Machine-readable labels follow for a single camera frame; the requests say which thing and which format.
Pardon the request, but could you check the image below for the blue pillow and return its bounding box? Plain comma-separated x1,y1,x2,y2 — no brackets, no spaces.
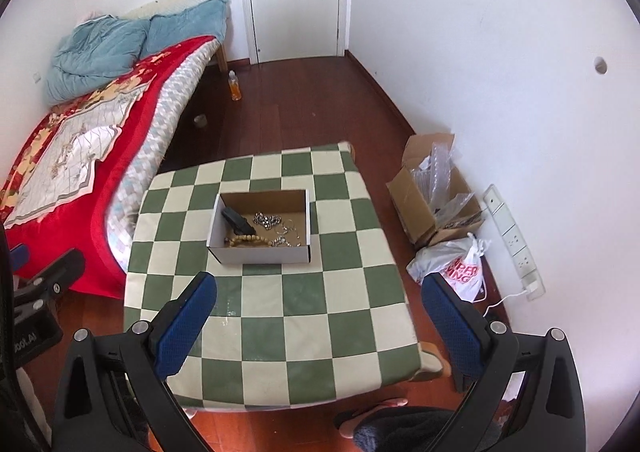
140,0,228,60

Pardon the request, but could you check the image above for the white power strip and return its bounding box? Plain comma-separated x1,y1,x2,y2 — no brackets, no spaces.
482,184,546,301

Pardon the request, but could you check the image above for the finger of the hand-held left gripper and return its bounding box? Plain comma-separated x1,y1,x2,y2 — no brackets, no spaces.
10,244,29,275
12,250,86,315

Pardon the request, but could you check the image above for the wooden bead bracelet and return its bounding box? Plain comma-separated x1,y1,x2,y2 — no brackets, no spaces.
224,233,273,249

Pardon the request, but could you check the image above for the wooden table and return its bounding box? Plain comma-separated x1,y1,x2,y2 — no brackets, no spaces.
420,342,453,380

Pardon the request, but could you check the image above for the blue quilt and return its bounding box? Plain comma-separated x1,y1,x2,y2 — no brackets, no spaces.
44,16,151,105

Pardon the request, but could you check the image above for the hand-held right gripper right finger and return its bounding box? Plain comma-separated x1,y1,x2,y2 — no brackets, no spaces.
421,273,587,452

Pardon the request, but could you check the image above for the person's right foot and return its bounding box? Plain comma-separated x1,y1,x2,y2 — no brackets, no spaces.
334,397,408,438

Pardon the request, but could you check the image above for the clear bubble wrap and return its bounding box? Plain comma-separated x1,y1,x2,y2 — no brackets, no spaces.
415,142,481,227

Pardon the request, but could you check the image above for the white cable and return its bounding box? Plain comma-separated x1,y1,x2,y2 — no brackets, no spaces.
482,289,528,317

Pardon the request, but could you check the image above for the white cardboard box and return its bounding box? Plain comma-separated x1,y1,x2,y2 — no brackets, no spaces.
206,189,314,266

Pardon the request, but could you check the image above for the green checkered tablecloth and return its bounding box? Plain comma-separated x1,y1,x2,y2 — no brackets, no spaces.
122,142,426,410

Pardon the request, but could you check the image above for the brown cardboard box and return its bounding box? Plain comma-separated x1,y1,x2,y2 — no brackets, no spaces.
386,133,485,249

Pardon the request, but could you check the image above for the white plastic bag red print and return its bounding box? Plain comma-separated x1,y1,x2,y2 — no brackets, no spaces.
406,233,492,303

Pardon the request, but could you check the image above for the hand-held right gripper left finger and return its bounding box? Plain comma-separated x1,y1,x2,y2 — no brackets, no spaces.
51,272,218,452

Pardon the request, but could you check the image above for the bed with red blanket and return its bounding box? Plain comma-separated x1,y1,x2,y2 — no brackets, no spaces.
0,38,216,300

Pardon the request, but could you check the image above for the black smart band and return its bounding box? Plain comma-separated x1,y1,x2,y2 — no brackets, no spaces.
221,207,256,236

